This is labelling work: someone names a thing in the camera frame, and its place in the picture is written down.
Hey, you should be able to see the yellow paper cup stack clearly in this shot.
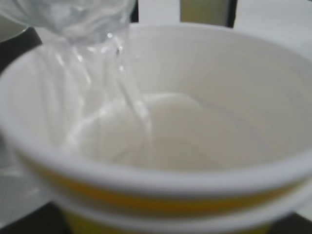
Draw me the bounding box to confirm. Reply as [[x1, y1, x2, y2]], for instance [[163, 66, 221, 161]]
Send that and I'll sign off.
[[0, 24, 312, 234]]

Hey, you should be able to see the clear water bottle green label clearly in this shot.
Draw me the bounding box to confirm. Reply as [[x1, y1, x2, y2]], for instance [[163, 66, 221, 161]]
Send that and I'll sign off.
[[0, 0, 136, 47]]

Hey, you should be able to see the dark blue ceramic mug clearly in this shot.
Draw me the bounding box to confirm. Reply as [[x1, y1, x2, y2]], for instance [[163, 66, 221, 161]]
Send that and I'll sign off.
[[0, 27, 42, 73]]

